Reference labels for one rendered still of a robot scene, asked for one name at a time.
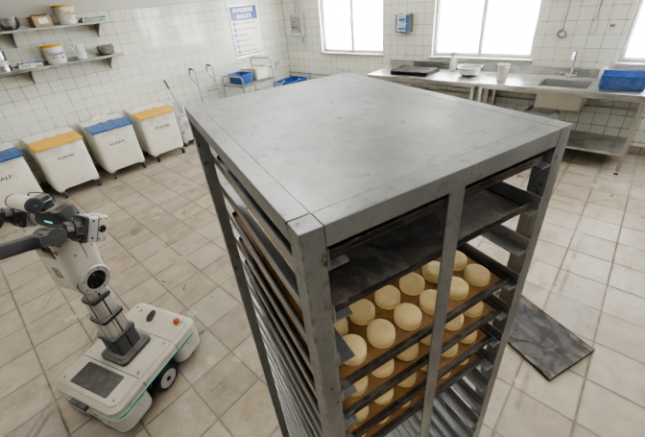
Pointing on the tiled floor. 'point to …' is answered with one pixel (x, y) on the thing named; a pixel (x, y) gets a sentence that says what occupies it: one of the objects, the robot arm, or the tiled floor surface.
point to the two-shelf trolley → (252, 80)
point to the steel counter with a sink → (569, 86)
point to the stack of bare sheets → (545, 341)
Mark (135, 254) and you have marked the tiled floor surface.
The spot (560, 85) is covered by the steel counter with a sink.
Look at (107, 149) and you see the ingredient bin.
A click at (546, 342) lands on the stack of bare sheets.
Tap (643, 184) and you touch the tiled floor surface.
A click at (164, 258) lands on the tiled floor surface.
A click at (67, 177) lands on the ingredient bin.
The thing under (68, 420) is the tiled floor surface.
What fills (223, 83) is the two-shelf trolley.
